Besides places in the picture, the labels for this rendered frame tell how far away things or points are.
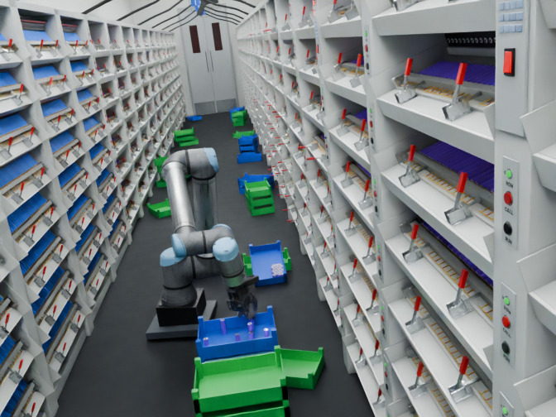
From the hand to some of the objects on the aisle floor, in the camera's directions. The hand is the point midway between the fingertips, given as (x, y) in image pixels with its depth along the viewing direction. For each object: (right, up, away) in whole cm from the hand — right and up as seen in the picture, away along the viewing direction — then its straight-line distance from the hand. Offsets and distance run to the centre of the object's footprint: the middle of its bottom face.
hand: (251, 314), depth 218 cm
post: (+44, -7, +92) cm, 102 cm away
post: (+51, -27, +25) cm, 63 cm away
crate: (+5, +6, +126) cm, 126 cm away
